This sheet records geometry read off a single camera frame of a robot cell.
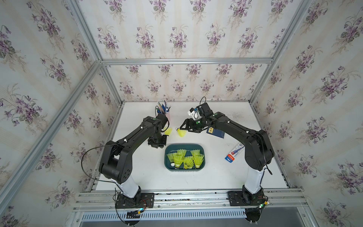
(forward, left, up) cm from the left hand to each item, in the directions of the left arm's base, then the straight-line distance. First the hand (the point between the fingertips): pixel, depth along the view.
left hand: (163, 147), depth 85 cm
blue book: (+17, -37, -9) cm, 41 cm away
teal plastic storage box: (0, -4, -1) cm, 4 cm away
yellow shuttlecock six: (-6, -5, -3) cm, 8 cm away
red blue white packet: (-4, -43, -5) cm, 43 cm away
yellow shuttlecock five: (+14, -2, -4) cm, 15 cm away
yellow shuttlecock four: (-9, -15, -2) cm, 17 cm away
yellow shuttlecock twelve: (-8, -20, +1) cm, 22 cm away
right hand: (+9, -14, +7) cm, 18 cm away
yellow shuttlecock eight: (-3, -20, -2) cm, 20 cm away
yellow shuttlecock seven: (-3, -11, -2) cm, 12 cm away
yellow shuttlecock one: (+14, -11, -6) cm, 19 cm away
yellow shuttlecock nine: (-7, -8, 0) cm, 11 cm away
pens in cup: (+29, +2, +3) cm, 29 cm away
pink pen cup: (+27, -1, -2) cm, 27 cm away
